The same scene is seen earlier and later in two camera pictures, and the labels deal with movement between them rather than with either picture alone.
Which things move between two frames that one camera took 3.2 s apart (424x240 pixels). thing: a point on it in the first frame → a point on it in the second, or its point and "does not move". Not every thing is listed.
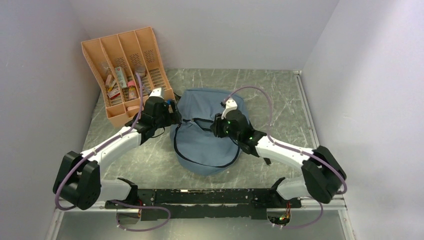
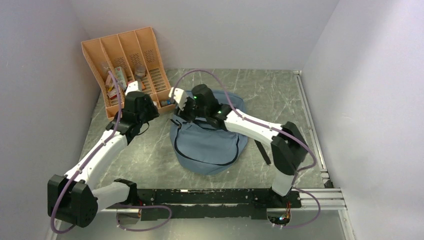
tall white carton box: [121, 76] does not move
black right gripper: [216, 126] → [183, 111]
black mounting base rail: [242, 203] does not move
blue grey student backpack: [195, 146] does not move
